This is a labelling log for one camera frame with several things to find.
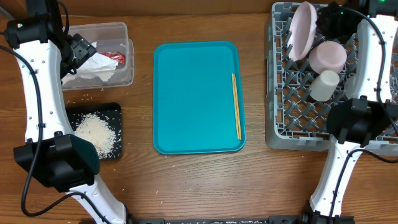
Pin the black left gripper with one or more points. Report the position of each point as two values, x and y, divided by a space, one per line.
83 48

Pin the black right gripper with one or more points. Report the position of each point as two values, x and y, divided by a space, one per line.
323 25

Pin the white napkin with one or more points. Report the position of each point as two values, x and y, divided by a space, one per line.
94 67

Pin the small pink bowl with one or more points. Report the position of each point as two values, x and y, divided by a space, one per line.
328 55

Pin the large white plate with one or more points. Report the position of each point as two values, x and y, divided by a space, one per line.
303 30

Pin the red snack wrapper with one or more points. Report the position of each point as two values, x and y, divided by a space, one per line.
113 58

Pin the grey bowl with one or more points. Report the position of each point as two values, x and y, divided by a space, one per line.
350 86

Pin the cream cup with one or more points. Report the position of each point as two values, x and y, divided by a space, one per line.
323 87

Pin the wooden chopstick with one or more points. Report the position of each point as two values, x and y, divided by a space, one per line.
235 105

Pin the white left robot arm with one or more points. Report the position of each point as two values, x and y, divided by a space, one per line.
52 154

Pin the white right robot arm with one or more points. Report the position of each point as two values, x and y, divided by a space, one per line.
368 109

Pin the clear plastic waste bin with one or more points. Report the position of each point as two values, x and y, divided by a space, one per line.
106 37

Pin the grey dishwasher rack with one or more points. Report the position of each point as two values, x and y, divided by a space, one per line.
294 119

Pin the black tray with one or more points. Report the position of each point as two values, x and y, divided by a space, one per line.
112 111

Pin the pile of white rice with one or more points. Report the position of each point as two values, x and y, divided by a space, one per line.
101 134

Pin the teal serving tray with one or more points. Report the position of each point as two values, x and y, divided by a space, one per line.
198 102

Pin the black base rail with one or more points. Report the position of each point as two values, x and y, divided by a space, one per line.
217 221

